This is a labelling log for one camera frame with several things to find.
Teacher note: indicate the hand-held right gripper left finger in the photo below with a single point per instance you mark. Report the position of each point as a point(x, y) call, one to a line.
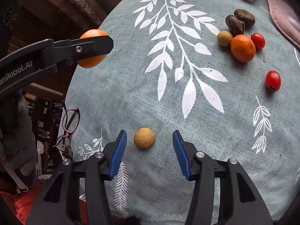
point(119, 152)

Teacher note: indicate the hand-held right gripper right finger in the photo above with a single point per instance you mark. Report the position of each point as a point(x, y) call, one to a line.
point(180, 154)

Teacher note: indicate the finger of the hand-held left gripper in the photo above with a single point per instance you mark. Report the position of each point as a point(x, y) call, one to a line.
point(93, 48)

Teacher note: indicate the orange mandarin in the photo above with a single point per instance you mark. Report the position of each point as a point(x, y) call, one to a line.
point(242, 48)
point(92, 62)

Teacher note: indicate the small yellow longan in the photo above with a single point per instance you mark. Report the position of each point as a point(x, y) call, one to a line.
point(224, 38)
point(144, 138)

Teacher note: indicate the red cherry tomato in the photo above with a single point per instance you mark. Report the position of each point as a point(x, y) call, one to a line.
point(273, 80)
point(257, 41)

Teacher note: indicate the dark brown water chestnut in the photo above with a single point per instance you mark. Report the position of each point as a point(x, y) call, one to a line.
point(233, 25)
point(245, 16)

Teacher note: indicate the beige patterned curtain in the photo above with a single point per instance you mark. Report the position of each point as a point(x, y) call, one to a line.
point(77, 0)

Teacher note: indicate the cluttered dark shelf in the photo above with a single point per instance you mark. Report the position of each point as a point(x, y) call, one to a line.
point(46, 112)

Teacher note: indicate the burgundy eyeglasses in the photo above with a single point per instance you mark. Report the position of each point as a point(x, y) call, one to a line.
point(70, 119)

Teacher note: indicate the grey leaf-print tablecloth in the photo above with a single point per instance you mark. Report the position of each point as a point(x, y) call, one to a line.
point(140, 93)

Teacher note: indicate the red quilted blanket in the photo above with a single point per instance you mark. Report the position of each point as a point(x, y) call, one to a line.
point(21, 206)

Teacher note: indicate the pink hot water bag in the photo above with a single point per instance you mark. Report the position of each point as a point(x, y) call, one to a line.
point(284, 18)

